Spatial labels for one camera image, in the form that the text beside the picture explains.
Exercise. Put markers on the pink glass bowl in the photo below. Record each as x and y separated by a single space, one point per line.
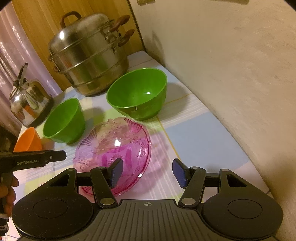
116 138

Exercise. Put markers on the pink curtain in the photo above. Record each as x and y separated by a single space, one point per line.
16 49

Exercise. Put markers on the small green plastic bowl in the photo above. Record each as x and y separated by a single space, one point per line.
66 123

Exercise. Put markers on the stainless steel kettle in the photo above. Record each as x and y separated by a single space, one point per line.
29 101

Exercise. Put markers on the orange plastic bowl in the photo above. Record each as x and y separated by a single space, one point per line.
29 141

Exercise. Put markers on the large green plastic bowl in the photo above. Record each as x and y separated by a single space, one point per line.
139 94

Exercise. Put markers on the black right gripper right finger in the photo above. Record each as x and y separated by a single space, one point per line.
191 180

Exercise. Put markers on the person's left hand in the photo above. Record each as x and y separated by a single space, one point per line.
8 196

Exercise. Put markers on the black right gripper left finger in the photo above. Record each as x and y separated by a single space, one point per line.
103 180

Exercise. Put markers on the stainless steel steamer pot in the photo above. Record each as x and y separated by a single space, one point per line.
89 51

